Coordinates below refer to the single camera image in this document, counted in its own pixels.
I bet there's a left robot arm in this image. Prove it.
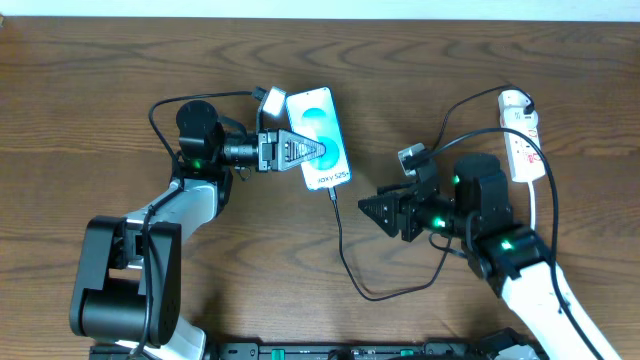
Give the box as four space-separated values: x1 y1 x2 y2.
69 95 326 359

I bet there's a white USB charger plug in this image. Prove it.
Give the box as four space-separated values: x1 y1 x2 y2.
498 89 535 115

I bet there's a black USB charging cable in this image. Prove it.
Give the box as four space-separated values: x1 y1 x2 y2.
327 84 536 303

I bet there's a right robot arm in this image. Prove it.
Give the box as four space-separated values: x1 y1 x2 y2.
358 153 619 359

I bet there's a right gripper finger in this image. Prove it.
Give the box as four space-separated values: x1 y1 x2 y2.
377 182 415 196
358 193 400 237

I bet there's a blue Samsung Galaxy smartphone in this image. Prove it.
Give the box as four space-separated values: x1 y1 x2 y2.
285 87 352 191

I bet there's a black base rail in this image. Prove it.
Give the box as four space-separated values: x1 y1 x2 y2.
89 341 541 360

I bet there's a white power strip cord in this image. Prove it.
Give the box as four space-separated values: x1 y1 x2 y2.
527 180 537 232

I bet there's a white power strip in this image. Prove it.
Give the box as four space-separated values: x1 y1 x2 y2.
500 107 545 183

